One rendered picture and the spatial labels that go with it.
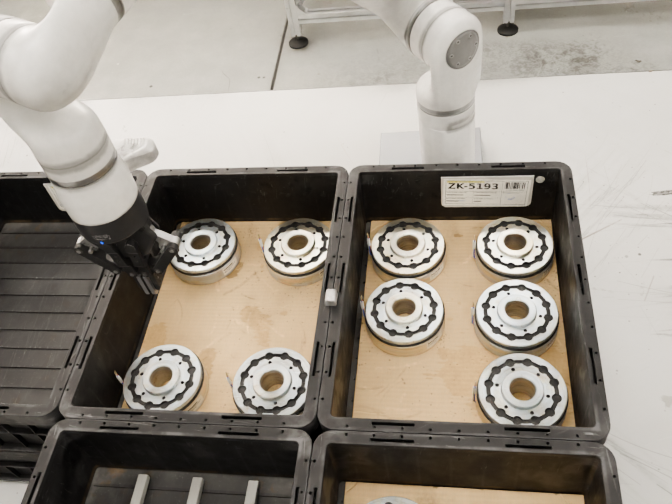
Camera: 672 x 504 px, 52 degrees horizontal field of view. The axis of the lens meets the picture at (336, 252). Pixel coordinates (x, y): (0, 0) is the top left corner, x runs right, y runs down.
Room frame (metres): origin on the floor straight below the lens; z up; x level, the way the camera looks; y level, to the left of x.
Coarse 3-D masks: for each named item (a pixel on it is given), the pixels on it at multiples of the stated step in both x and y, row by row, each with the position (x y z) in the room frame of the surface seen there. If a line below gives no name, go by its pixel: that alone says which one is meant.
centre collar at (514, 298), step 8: (512, 296) 0.49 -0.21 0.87; (520, 296) 0.49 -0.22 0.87; (504, 304) 0.48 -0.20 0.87; (528, 304) 0.48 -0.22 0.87; (504, 312) 0.47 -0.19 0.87; (536, 312) 0.46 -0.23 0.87; (504, 320) 0.46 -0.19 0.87; (512, 320) 0.46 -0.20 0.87; (520, 320) 0.45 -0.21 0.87; (528, 320) 0.45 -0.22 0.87
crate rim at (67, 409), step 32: (96, 320) 0.54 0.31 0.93; (320, 320) 0.47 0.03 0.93; (320, 352) 0.43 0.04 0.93; (320, 384) 0.39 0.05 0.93; (64, 416) 0.41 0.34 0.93; (96, 416) 0.40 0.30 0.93; (128, 416) 0.39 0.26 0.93; (160, 416) 0.39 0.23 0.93; (192, 416) 0.38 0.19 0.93; (224, 416) 0.37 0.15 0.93; (256, 416) 0.36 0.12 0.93; (288, 416) 0.36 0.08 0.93
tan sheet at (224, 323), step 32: (256, 224) 0.74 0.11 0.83; (256, 256) 0.68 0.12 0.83; (192, 288) 0.64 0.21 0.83; (224, 288) 0.63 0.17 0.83; (256, 288) 0.62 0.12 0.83; (288, 288) 0.60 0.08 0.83; (320, 288) 0.59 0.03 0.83; (160, 320) 0.59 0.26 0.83; (192, 320) 0.58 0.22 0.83; (224, 320) 0.57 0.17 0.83; (256, 320) 0.56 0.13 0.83; (288, 320) 0.55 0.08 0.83; (224, 352) 0.52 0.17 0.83; (256, 352) 0.51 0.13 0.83; (224, 384) 0.47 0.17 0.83
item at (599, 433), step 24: (360, 168) 0.71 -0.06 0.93; (384, 168) 0.70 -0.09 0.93; (408, 168) 0.69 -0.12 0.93; (432, 168) 0.68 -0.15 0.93; (456, 168) 0.67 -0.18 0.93; (480, 168) 0.66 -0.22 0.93; (504, 168) 0.66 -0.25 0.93; (528, 168) 0.65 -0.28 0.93; (552, 168) 0.64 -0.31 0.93; (576, 216) 0.55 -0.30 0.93; (576, 240) 0.51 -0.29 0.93; (576, 264) 0.48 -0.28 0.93; (336, 288) 0.51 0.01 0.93; (576, 288) 0.44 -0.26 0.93; (336, 312) 0.48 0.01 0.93; (336, 336) 0.44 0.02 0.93; (336, 360) 0.41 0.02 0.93; (600, 360) 0.35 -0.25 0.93; (600, 384) 0.32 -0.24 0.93; (600, 408) 0.30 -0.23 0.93; (384, 432) 0.32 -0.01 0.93; (408, 432) 0.31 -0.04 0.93; (432, 432) 0.31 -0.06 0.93; (456, 432) 0.30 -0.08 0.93; (480, 432) 0.30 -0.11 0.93; (504, 432) 0.29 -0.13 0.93; (528, 432) 0.29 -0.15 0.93; (552, 432) 0.28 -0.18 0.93; (576, 432) 0.28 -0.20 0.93; (600, 432) 0.27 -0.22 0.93
